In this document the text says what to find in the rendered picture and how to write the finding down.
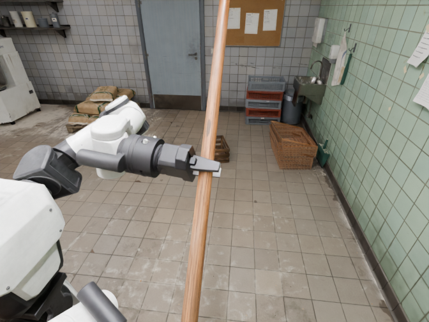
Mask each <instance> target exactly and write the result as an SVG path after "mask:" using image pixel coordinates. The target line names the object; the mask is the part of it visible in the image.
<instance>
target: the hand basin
mask: <svg viewBox="0 0 429 322"><path fill-rule="evenodd" d="M316 62H320V63H321V65H320V70H319V76H318V77H312V76H295V77H294V83H293V88H294V89H295V92H294V96H293V99H292V101H291V102H292V104H293V106H294V107H295V106H296V104H297V99H298V96H299V95H304V98H303V103H304V104H307V101H308V100H310V109H309V113H308V114H306V117H307V118H311V119H312V117H313V116H312V114H310V113H311V109H312V101H314V102H315V103H317V104H319V105H321V103H322V99H323V96H324V94H325V91H326V86H327V82H328V79H329V74H330V71H331V66H332V63H330V62H329V60H328V59H326V58H325V57H324V56H323V57H322V61H319V60H318V61H315V62H313V63H312V65H311V68H310V69H312V66H313V64H314V63H316Z"/></svg>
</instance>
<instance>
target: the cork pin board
mask: <svg viewBox="0 0 429 322"><path fill-rule="evenodd" d="M286 2H287V0H230V6H229V8H241V11H240V29H227V37H226V44H225V46H226V47H280V46H281V40H282V31H283V21H284V16H285V7H286ZM275 9H278V11H277V19H276V31H263V22H264V10H275ZM246 13H259V23H258V30H257V34H246V33H245V22H246Z"/></svg>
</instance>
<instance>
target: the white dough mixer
mask: <svg viewBox="0 0 429 322"><path fill-rule="evenodd" d="M40 107H41V105H40V103H39V101H38V98H37V96H36V93H35V91H34V88H33V85H32V83H31V81H29V79H28V77H27V74H26V71H25V69H24V66H23V64H22V62H21V59H20V56H19V54H18V51H16V49H15V46H14V44H13V42H12V38H0V124H3V123H9V122H10V123H11V125H14V124H15V120H16V119H19V118H21V117H22V116H25V115H26V114H29V113H30V112H33V111H35V110H36V111H37V112H39V111H41V110H40Z"/></svg>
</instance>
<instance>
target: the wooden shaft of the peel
mask: <svg viewBox="0 0 429 322"><path fill-rule="evenodd" d="M229 6H230V0H220V1H219V7H218V17H217V23H216V33H215V39H214V49H213V60H212V65H211V76H210V81H209V92H208V98H207V108H206V118H205V124H204V134H203V140H202V150H201V157H204V158H208V159H210V160H214V158H215V146H216V133H217V126H218V114H219V107H220V95H221V88H222V75H223V63H224V56H225V44H226V37H227V25H228V18H229ZM212 177H213V172H205V171H199V177H198V182H197V193H196V198H195V209H194V214H193V225H192V235H191V241H190V251H189V256H188V267H187V273H186V283H185V289H184V299H183V309H182V315H181V322H198V318H199V305H200V293H201V286H202V274H203V267H204V254H205V248H206V235H207V223H208V216H209V203H210V197H211V184H212Z"/></svg>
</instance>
